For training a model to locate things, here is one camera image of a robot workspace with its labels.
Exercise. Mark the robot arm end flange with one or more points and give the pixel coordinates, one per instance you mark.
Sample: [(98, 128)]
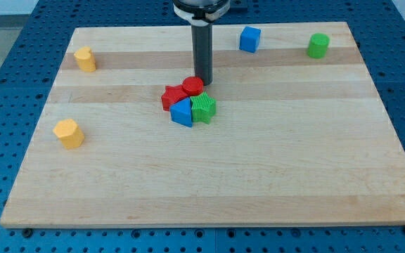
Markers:
[(201, 12)]

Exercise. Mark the red circle block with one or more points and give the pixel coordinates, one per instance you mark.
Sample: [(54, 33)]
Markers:
[(193, 86)]

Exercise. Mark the yellow heart block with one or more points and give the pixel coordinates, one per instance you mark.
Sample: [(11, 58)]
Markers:
[(85, 60)]

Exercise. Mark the green star block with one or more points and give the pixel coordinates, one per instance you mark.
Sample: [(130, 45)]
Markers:
[(203, 108)]

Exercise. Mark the blue triangle block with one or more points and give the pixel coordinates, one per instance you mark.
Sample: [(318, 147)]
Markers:
[(181, 112)]

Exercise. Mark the red star block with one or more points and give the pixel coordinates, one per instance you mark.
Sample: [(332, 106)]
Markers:
[(172, 95)]

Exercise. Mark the wooden board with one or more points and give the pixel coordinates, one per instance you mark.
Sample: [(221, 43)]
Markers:
[(296, 141)]

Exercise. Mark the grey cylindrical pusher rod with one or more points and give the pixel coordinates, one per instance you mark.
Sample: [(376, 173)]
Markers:
[(202, 53)]

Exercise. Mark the blue cube block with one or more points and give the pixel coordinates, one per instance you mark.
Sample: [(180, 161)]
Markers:
[(250, 39)]

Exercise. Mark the yellow hexagon block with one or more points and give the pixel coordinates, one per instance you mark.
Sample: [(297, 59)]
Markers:
[(69, 133)]

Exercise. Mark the green cylinder block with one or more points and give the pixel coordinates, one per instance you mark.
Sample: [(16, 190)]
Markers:
[(318, 45)]

